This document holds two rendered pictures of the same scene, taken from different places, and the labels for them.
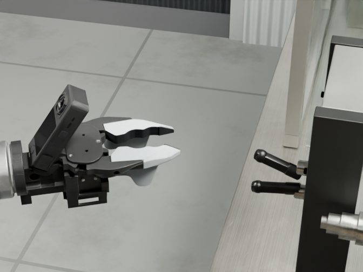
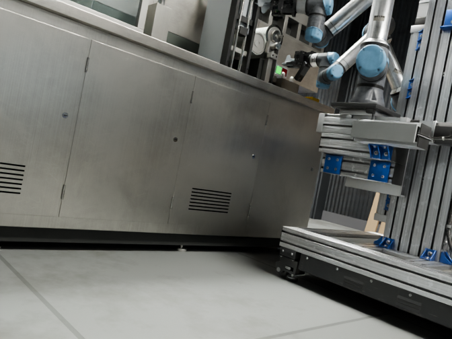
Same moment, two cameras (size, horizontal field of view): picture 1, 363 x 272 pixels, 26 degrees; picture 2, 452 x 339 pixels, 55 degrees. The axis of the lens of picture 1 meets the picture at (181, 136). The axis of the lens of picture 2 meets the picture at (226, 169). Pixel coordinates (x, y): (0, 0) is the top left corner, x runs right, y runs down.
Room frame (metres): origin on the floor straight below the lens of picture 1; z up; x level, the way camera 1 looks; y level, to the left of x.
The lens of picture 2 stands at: (2.52, 1.16, 0.46)
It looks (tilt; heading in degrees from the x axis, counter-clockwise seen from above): 1 degrees down; 214
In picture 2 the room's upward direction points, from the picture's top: 11 degrees clockwise
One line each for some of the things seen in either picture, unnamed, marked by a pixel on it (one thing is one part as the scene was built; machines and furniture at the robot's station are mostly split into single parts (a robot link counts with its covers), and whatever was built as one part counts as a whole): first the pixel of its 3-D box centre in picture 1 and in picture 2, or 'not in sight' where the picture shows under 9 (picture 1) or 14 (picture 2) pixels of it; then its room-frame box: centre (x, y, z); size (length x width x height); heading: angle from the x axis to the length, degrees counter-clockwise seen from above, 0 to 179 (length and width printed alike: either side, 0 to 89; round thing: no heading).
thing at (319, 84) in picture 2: not in sight; (325, 77); (0.34, 0.21, 1.01); 0.11 x 0.08 x 0.11; 41
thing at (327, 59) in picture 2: not in sight; (327, 60); (0.33, 0.20, 1.11); 0.11 x 0.08 x 0.09; 75
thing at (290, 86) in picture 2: not in sight; (267, 86); (0.08, -0.29, 1.00); 0.40 x 0.16 x 0.06; 75
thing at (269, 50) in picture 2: not in sight; (268, 68); (0.34, -0.15, 1.05); 0.06 x 0.05 x 0.31; 75
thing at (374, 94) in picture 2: not in sight; (368, 97); (0.59, 0.54, 0.87); 0.15 x 0.15 x 0.10
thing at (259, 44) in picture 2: not in sight; (243, 44); (0.37, -0.33, 1.17); 0.26 x 0.12 x 0.12; 75
